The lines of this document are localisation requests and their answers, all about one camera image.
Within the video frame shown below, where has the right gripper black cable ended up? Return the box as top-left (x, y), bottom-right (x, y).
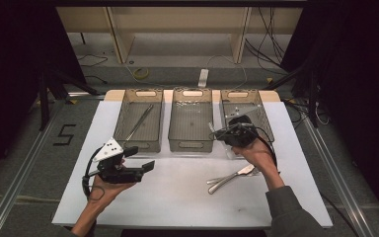
top-left (211, 121), bottom-right (279, 172)

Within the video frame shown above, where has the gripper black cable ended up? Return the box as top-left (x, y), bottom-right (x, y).
top-left (82, 147), bottom-right (107, 201)
top-left (211, 121), bottom-right (279, 172)

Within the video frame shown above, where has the light wooden desk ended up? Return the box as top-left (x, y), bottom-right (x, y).
top-left (55, 6), bottom-right (304, 65)

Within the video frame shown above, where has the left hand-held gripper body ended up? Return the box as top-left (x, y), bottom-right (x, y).
top-left (92, 137), bottom-right (145, 185)

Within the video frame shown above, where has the thick black floor cable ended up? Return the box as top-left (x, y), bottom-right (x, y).
top-left (320, 192), bottom-right (359, 237)

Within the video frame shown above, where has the person's right hand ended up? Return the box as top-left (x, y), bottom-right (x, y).
top-left (231, 137), bottom-right (283, 191)

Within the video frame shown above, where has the metal chopstick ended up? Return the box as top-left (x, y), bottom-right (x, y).
top-left (123, 104), bottom-right (154, 142)
top-left (123, 104), bottom-right (155, 142)

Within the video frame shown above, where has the short aluminium rail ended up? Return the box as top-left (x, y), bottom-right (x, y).
top-left (67, 91), bottom-right (107, 101)

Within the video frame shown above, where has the white power strip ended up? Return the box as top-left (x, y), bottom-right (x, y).
top-left (197, 68), bottom-right (210, 88)

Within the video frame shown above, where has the aluminium floor rail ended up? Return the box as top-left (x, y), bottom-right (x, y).
top-left (300, 117), bottom-right (376, 237)
top-left (0, 100), bottom-right (63, 237)

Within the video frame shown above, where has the metal fork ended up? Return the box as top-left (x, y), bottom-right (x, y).
top-left (205, 170), bottom-right (261, 186)

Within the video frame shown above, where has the tangle of floor cables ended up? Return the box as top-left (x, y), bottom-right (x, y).
top-left (284, 98), bottom-right (331, 130)

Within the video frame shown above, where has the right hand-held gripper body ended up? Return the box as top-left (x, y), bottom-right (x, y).
top-left (215, 103), bottom-right (264, 148)

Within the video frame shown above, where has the white cable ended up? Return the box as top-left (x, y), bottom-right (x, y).
top-left (206, 53), bottom-right (249, 91)

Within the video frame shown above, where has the black metal stand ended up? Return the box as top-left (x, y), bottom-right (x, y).
top-left (38, 63), bottom-right (101, 131)
top-left (262, 60), bottom-right (321, 128)

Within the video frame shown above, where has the black cable bundle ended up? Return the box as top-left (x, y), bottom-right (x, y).
top-left (245, 6), bottom-right (287, 67)

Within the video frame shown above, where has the black curtain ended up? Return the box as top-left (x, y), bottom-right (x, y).
top-left (0, 0), bottom-right (87, 186)
top-left (279, 0), bottom-right (379, 228)

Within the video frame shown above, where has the person's left hand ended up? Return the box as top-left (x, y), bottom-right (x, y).
top-left (88, 174), bottom-right (136, 204)

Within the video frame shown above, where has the thin black floor cable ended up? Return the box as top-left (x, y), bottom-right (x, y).
top-left (76, 53), bottom-right (109, 68)

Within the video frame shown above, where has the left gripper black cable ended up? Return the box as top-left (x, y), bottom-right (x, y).
top-left (82, 147), bottom-right (107, 201)

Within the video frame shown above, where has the smoky clear plastic bin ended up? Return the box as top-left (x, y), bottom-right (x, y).
top-left (219, 88), bottom-right (275, 159)
top-left (167, 87), bottom-right (215, 153)
top-left (112, 88), bottom-right (165, 153)

